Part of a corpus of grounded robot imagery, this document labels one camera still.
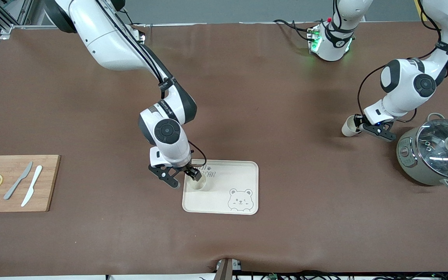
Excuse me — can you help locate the white plastic cup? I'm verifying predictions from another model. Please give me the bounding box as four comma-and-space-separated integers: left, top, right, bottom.
187, 173, 207, 191
341, 115, 363, 137

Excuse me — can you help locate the beige bear print tray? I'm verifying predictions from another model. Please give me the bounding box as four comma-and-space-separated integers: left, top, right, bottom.
182, 159, 259, 215

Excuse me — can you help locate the grey electric cooking pot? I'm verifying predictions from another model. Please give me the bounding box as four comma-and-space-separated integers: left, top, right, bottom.
396, 113, 448, 190

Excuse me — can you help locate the glass pot lid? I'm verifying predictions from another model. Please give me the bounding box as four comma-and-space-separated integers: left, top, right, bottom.
416, 119, 448, 179

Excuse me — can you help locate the wooden cutting board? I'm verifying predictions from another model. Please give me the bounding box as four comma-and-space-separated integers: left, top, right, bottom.
0, 155, 61, 213

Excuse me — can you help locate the white plastic knife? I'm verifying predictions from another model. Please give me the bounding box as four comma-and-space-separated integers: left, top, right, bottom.
21, 165, 43, 207

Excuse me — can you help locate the grey plastic knife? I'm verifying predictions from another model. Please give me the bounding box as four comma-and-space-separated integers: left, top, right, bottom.
3, 161, 33, 200

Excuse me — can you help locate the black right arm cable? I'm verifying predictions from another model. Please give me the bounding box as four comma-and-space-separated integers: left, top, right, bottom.
94, 0, 208, 168

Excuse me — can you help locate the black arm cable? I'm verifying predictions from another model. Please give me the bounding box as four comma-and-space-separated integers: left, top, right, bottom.
357, 0, 448, 125
94, 0, 208, 168

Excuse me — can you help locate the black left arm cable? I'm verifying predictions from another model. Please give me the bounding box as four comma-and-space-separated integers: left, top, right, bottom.
357, 0, 448, 125

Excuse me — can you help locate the metal clamp post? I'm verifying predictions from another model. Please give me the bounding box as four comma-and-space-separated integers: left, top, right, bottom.
214, 258, 244, 280

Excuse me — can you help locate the black left base cable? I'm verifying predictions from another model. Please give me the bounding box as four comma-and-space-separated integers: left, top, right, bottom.
273, 19, 314, 41

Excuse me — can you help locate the aluminium frame with struts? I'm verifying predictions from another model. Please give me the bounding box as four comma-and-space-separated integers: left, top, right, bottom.
0, 0, 34, 40

